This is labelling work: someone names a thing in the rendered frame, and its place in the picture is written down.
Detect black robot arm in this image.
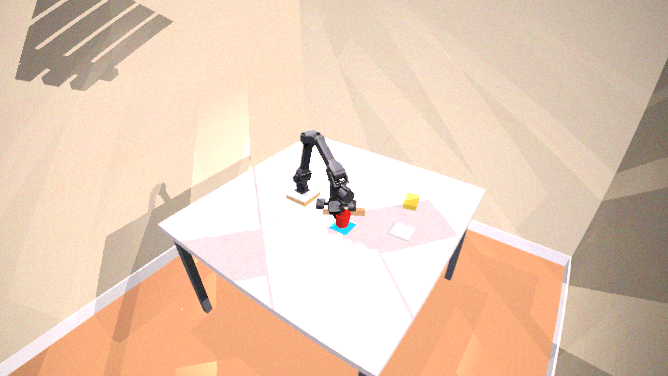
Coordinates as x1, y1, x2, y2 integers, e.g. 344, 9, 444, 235
292, 129, 355, 215

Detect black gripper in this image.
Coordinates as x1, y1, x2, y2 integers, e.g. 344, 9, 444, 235
316, 193, 357, 212

